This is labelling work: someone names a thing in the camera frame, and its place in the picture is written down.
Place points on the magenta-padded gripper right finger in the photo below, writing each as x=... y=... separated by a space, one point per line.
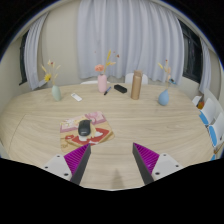
x=165 y=165

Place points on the black rectangular case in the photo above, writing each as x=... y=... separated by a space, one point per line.
x=120 y=88

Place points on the white remote control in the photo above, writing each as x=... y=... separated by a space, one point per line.
x=76 y=97

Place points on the blue marker pen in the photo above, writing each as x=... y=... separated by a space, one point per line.
x=107 y=91

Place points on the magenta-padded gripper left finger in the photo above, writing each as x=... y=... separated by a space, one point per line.
x=59 y=165

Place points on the black computer mouse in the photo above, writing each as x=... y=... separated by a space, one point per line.
x=84 y=127

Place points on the copper thermos bottle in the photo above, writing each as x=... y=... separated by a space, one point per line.
x=136 y=86

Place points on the narrow white curtain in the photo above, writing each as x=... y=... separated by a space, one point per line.
x=33 y=53
x=205 y=73

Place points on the wide white curtain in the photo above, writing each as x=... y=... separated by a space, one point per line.
x=133 y=33

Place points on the pink vase with orange flowers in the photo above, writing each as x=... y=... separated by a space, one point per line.
x=102 y=84

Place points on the blue vase with dried flowers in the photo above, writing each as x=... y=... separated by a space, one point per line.
x=163 y=98

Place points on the green vase with yellow flowers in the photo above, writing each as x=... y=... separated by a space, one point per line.
x=56 y=94

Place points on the dark window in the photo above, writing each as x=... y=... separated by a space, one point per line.
x=23 y=56
x=190 y=53

